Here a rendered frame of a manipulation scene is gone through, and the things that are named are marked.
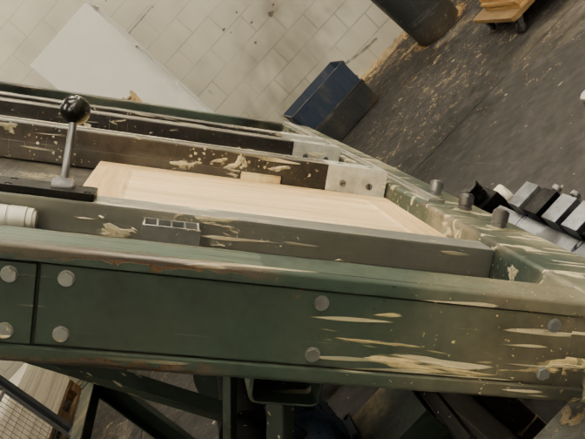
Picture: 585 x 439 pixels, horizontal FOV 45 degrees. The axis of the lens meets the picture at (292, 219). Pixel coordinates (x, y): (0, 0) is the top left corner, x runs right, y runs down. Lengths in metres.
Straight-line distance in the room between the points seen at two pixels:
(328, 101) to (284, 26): 1.21
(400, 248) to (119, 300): 0.42
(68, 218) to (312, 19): 5.78
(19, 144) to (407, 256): 0.77
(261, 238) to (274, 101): 5.67
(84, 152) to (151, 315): 0.75
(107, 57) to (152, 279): 4.51
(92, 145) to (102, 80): 3.77
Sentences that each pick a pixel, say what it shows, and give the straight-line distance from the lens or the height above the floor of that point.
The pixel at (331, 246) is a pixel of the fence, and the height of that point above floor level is 1.08.
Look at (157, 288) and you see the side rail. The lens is 0.65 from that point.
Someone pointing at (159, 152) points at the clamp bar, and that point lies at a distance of 1.36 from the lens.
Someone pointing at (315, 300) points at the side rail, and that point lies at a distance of 0.66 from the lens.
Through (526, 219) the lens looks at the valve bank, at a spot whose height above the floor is 0.74.
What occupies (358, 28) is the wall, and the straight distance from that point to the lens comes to 6.66.
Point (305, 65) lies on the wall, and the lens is 6.57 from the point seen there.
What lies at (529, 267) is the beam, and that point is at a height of 0.90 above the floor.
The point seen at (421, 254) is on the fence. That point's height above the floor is 0.98.
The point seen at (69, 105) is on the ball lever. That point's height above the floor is 1.44.
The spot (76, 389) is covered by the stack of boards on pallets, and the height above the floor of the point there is 0.05.
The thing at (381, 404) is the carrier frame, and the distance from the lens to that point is 2.16.
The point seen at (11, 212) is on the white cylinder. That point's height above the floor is 1.40.
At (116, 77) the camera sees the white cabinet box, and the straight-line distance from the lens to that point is 5.12.
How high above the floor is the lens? 1.38
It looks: 16 degrees down
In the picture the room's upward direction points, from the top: 48 degrees counter-clockwise
